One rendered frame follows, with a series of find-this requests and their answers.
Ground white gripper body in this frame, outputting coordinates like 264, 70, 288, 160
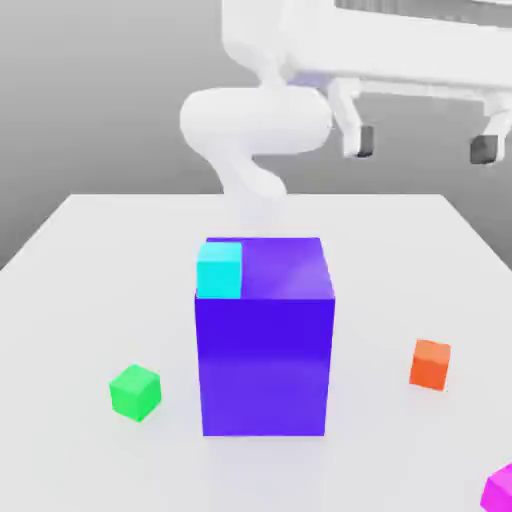
279, 0, 512, 104

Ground small cyan cube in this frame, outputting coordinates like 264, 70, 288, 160
195, 241, 244, 300

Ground small orange cube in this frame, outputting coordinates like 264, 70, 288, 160
408, 338, 452, 392

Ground small green cube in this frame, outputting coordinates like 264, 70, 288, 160
108, 363, 163, 423

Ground small magenta cube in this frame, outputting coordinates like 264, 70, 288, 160
479, 462, 512, 512

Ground large blue box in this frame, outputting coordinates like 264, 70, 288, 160
194, 236, 336, 438

